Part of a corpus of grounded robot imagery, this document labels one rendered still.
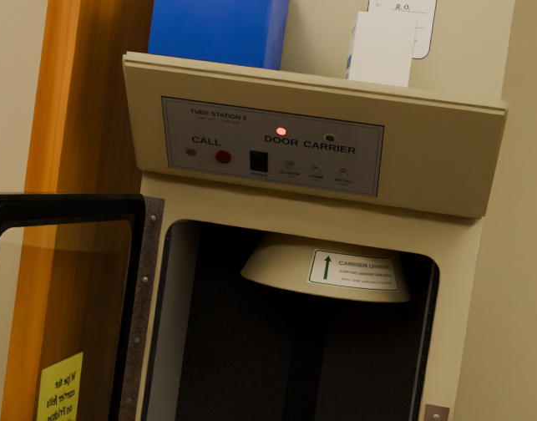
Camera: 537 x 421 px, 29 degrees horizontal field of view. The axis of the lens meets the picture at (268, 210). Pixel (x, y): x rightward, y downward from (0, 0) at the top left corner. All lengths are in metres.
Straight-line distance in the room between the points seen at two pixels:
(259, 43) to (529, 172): 0.61
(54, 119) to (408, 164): 0.31
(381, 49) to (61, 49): 0.28
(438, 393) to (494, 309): 0.44
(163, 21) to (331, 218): 0.24
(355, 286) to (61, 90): 0.33
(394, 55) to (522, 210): 0.55
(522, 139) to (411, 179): 0.51
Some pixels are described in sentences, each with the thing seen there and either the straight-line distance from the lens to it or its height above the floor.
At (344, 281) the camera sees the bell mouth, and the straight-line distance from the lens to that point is 0.99.
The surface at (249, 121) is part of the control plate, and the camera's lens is 0.90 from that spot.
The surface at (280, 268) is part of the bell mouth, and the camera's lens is 1.01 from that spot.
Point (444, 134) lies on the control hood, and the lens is 0.87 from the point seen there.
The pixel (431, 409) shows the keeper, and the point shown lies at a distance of 0.99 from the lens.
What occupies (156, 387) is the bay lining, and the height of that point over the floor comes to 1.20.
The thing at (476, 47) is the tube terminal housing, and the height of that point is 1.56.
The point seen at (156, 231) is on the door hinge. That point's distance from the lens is 1.00.
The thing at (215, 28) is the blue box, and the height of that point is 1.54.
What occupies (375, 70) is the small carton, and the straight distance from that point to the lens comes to 0.89.
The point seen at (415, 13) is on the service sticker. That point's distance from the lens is 0.98.
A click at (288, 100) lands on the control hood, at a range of 0.87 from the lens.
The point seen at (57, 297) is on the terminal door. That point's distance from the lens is 0.84.
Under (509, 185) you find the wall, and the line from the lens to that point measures 1.40.
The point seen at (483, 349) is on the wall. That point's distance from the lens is 1.42.
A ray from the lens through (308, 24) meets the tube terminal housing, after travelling 0.98.
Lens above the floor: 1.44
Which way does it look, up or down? 3 degrees down
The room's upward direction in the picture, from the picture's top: 8 degrees clockwise
